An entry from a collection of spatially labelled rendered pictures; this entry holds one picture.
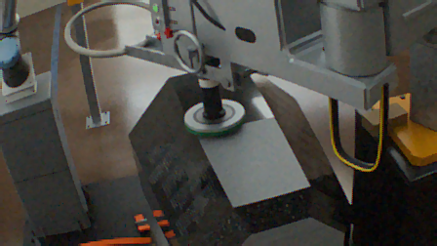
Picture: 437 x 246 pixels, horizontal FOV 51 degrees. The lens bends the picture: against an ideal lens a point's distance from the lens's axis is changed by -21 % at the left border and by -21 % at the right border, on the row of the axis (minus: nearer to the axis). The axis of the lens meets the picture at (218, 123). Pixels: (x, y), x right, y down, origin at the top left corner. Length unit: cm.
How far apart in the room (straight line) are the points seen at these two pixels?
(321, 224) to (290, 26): 62
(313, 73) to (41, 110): 156
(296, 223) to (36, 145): 152
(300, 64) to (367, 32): 26
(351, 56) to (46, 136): 176
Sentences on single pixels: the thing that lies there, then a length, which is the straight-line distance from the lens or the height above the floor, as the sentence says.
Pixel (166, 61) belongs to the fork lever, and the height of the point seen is 107.
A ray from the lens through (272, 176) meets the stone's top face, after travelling 174.
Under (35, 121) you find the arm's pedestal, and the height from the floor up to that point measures 75.
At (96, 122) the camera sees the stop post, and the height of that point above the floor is 1.
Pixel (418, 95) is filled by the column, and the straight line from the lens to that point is 204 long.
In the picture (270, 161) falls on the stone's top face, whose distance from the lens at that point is 181.
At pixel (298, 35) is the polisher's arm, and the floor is 129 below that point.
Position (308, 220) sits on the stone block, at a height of 76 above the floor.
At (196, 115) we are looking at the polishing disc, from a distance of 203.
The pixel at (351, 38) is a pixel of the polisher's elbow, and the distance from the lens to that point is 132.
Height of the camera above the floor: 184
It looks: 29 degrees down
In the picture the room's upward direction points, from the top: 8 degrees counter-clockwise
